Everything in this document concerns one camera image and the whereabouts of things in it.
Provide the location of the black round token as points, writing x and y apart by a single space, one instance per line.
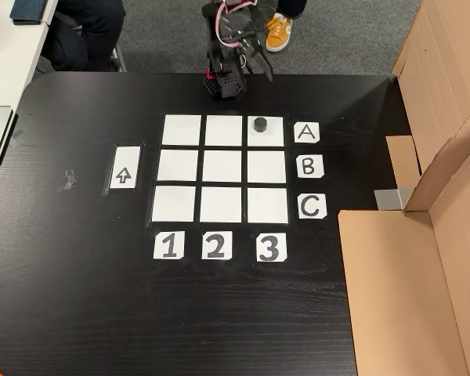
260 124

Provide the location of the white square paper sheet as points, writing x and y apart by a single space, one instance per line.
173 204
266 167
177 166
220 205
221 167
181 130
223 131
268 206
274 139

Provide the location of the person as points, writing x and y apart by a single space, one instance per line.
94 31
278 35

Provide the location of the red and black clamp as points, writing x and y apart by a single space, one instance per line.
208 73

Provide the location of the paper sheet letter A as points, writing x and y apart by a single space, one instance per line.
299 127

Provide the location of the grey metal chair leg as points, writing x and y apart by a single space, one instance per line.
119 58

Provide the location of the paper sheet letter B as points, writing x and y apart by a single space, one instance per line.
318 172

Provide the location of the white arrow paper sheet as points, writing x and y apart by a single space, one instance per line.
130 182

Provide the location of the paper sheet letter C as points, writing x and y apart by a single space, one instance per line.
321 214

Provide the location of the brown cardboard panel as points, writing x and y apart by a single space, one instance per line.
395 293
434 58

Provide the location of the paper sheet number 2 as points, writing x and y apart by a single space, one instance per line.
228 237

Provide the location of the paper sheet number 3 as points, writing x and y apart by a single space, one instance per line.
261 239

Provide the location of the grey tape strip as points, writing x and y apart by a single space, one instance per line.
387 199

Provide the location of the paper sheet number 1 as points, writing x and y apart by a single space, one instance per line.
158 252

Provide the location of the clear tape piece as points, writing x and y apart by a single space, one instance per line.
67 181
17 137

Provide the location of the dark blue case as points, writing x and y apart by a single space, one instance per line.
27 11

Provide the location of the white desk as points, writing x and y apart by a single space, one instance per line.
8 58

